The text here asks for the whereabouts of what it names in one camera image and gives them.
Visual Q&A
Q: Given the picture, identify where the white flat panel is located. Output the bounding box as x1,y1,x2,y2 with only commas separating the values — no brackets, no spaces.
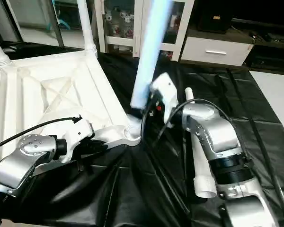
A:
250,70,284,142

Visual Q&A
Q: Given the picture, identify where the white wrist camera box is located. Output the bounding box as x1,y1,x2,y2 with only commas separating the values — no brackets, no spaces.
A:
62,118,95,164
149,72,179,124

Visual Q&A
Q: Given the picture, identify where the blue metal stand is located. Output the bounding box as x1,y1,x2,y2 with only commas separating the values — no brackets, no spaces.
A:
47,0,71,34

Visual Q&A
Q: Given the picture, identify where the white drawer unit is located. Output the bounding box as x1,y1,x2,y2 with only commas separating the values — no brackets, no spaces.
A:
181,35,254,67

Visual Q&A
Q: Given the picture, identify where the black box with yellow label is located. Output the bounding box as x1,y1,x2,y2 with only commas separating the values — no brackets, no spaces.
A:
195,0,232,33

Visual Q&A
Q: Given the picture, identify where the white plastic table top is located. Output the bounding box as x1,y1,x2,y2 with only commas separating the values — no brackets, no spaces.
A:
0,50,142,171

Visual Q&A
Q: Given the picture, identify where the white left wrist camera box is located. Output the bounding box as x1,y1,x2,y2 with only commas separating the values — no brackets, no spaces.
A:
62,118,95,164

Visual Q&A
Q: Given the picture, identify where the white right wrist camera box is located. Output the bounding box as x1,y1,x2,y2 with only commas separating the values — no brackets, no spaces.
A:
149,72,179,124

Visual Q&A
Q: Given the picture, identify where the white glass-door cabinet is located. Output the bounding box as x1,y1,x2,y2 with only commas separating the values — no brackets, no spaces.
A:
94,0,195,62

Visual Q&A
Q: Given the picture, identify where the black work mat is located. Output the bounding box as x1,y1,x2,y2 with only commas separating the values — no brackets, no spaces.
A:
0,42,284,227

